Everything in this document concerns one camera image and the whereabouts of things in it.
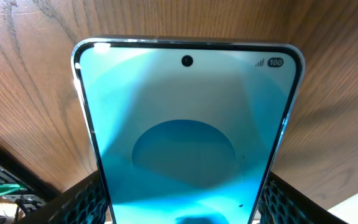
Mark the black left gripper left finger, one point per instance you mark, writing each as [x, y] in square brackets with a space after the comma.
[84, 203]

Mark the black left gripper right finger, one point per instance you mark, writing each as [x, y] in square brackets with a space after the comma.
[280, 203]

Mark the blue screen Galaxy smartphone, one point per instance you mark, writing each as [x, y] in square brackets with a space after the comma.
[184, 131]

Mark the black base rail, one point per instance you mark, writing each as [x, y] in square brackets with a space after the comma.
[20, 187]

